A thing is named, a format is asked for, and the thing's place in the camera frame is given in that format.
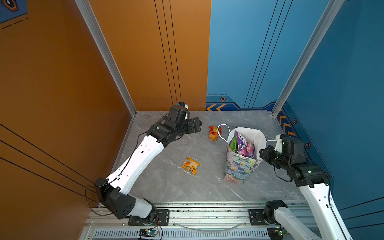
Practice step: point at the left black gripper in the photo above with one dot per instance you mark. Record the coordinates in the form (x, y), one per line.
(191, 129)

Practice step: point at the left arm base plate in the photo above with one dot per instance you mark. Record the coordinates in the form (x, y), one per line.
(162, 217)

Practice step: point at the aluminium corner post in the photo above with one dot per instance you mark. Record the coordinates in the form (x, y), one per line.
(319, 32)
(104, 49)

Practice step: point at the green circuit board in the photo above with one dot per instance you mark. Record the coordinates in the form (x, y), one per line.
(148, 233)
(275, 234)

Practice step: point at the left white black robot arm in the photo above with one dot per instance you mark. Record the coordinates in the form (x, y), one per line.
(114, 191)

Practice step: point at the small orange cracker pack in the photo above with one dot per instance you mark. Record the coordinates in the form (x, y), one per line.
(213, 136)

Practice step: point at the left green circuit board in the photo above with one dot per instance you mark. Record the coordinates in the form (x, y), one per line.
(148, 233)

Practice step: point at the left aluminium corner post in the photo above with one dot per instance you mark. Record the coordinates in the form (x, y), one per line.
(104, 49)

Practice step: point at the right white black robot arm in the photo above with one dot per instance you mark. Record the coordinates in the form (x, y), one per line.
(315, 187)

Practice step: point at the small orange yellow snack pack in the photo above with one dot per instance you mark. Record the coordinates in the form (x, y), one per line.
(190, 165)

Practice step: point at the small red snack pack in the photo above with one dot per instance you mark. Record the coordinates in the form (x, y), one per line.
(214, 130)

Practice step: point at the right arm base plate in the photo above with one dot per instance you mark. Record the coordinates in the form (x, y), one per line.
(259, 217)

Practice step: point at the colourful white paper bag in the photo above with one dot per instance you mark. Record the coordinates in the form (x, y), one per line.
(239, 168)

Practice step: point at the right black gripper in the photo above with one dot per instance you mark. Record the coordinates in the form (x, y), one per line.
(265, 155)

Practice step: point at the right green circuit board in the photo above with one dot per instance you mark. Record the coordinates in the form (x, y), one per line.
(275, 234)

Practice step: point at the green Lays chips bag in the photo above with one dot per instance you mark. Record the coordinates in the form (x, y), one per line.
(233, 144)

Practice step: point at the right aluminium corner post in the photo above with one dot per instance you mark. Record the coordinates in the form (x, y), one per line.
(319, 32)

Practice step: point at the aluminium rail frame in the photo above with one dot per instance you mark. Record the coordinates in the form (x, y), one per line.
(197, 221)

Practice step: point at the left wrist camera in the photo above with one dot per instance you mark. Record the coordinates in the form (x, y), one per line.
(182, 104)

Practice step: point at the purple small snack bag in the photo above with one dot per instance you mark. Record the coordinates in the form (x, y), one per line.
(244, 147)

